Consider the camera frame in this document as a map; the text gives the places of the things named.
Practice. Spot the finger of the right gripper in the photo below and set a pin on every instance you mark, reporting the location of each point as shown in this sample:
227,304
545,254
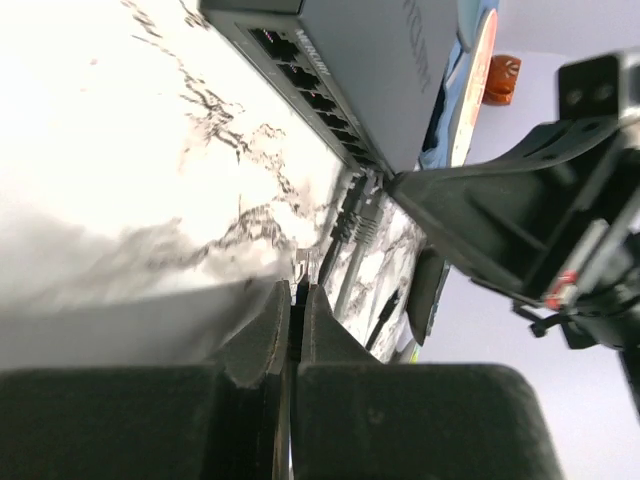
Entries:
430,274

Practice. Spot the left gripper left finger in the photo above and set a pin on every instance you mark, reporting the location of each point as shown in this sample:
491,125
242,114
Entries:
221,418

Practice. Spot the red lacquer cup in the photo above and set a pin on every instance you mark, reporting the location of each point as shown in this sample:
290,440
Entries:
501,81

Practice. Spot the blue placemat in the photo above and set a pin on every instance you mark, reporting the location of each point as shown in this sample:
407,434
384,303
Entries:
436,148

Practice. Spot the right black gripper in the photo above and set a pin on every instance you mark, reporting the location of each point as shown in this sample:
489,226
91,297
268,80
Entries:
550,219

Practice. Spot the black network switch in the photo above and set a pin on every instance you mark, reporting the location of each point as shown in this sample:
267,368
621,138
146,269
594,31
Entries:
364,75

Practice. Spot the pink and cream plate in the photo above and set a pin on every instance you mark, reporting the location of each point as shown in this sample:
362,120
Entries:
467,106

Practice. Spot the lime green plate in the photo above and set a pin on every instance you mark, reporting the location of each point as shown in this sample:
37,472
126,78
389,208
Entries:
410,354

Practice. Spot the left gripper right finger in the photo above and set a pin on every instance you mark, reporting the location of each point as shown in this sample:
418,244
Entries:
358,418

